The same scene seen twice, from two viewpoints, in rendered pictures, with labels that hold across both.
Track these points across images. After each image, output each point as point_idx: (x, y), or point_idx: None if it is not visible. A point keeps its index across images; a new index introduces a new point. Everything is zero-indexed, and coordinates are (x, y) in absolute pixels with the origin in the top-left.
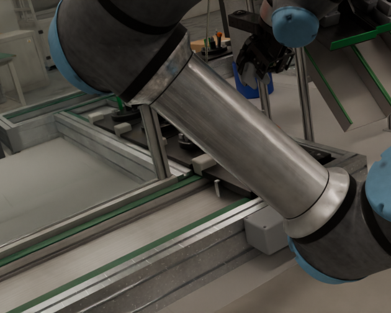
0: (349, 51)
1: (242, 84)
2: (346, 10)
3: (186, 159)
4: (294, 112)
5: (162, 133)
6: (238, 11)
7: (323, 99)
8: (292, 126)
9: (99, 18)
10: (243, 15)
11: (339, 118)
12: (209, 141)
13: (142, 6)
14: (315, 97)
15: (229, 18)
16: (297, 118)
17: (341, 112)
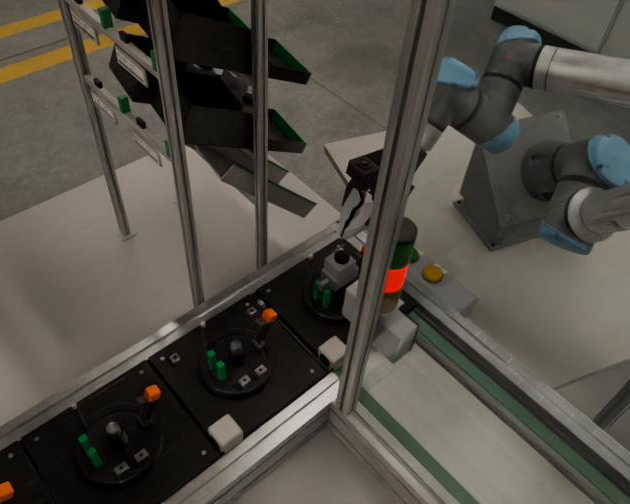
0: (228, 148)
1: (349, 237)
2: (228, 106)
3: (305, 379)
4: (34, 287)
5: (168, 437)
6: (366, 163)
7: (0, 249)
8: (101, 293)
9: None
10: (374, 163)
11: (299, 210)
12: None
13: None
14: None
15: (369, 176)
16: (69, 285)
17: (304, 202)
